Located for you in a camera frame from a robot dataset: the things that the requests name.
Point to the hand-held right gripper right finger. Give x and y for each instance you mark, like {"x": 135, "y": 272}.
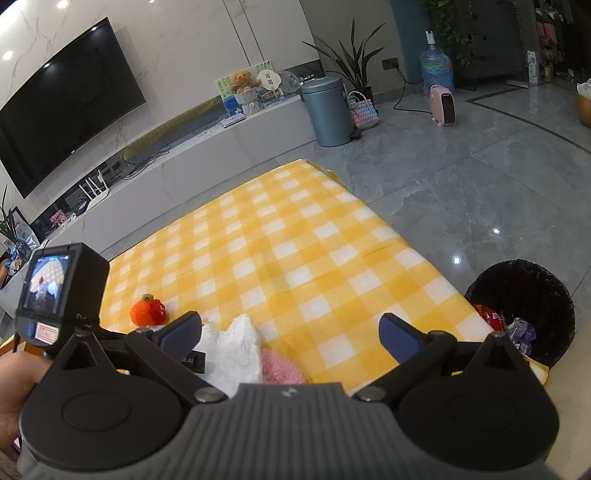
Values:
{"x": 399, "y": 337}

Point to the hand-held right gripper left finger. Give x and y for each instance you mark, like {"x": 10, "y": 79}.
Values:
{"x": 182, "y": 332}

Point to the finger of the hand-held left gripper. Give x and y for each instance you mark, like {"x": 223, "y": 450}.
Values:
{"x": 193, "y": 362}

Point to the orange knitted toy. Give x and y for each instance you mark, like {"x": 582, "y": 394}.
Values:
{"x": 147, "y": 311}

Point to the white plastic bag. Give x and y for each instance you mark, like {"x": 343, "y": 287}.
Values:
{"x": 235, "y": 350}

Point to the pink knitted toy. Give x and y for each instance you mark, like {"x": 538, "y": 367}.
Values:
{"x": 281, "y": 369}

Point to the person's left hand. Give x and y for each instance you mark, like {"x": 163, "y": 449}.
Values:
{"x": 18, "y": 392}

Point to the blue snack bag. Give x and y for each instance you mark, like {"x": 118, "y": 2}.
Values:
{"x": 16, "y": 261}

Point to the small pink box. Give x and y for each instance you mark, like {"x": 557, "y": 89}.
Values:
{"x": 60, "y": 218}

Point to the red snack wrapper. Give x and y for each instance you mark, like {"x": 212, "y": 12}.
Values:
{"x": 491, "y": 318}

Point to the white router with antennas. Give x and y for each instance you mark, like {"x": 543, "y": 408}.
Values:
{"x": 94, "y": 191}

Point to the green plant in glass vase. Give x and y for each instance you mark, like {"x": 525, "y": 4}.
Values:
{"x": 8, "y": 226}

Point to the purple wrapper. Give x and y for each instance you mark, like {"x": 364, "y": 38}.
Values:
{"x": 524, "y": 334}

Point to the yellow checkered tablecloth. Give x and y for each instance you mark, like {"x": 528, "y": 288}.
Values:
{"x": 300, "y": 240}

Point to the white marble television cabinet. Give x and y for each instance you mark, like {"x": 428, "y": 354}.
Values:
{"x": 184, "y": 184}

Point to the black waste basket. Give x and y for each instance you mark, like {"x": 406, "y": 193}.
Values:
{"x": 549, "y": 295}

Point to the yellow-green rolled mat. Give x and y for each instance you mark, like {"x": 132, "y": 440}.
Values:
{"x": 171, "y": 131}

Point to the black curved television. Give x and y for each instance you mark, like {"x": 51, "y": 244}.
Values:
{"x": 69, "y": 106}

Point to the pastel woven bag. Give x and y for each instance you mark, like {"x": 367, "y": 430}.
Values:
{"x": 364, "y": 113}

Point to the pink space heater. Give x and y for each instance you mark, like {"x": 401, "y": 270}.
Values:
{"x": 443, "y": 106}

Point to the grey-blue pedal bin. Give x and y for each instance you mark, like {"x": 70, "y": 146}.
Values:
{"x": 328, "y": 113}

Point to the green illustrated card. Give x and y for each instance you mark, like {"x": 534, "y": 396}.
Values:
{"x": 226, "y": 90}

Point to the brown teddy bear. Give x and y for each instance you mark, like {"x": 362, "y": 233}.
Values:
{"x": 241, "y": 82}

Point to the white round hand fan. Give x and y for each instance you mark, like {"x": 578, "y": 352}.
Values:
{"x": 268, "y": 79}

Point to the round decorative plate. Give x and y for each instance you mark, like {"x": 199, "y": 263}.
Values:
{"x": 290, "y": 82}

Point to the large blue water bottle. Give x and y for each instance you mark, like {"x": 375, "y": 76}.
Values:
{"x": 436, "y": 67}

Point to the tall leafy floor plant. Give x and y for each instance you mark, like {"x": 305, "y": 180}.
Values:
{"x": 355, "y": 60}

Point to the yellow basket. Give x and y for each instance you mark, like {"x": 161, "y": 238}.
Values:
{"x": 584, "y": 106}

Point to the dark cabinet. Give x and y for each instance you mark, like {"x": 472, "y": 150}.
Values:
{"x": 498, "y": 37}

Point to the hanging vine plant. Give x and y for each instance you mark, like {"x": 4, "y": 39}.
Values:
{"x": 445, "y": 23}

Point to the wall socket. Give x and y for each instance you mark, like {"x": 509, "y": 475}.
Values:
{"x": 390, "y": 63}

